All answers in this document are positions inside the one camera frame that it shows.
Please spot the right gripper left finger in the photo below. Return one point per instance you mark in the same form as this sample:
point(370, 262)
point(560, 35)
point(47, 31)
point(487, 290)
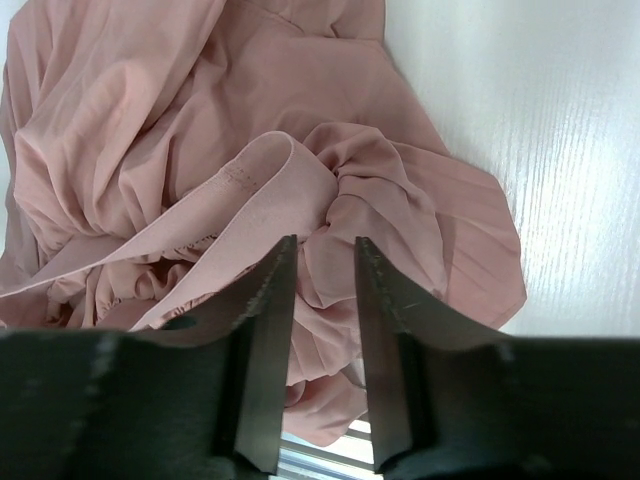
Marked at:
point(201, 398)

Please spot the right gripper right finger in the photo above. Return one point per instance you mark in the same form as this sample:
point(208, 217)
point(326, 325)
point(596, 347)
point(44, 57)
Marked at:
point(449, 398)

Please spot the dusty pink pleated skirt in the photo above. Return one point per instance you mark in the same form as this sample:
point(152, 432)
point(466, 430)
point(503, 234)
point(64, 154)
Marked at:
point(159, 149)

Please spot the aluminium mounting rail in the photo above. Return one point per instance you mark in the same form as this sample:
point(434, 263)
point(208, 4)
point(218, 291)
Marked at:
point(349, 457)

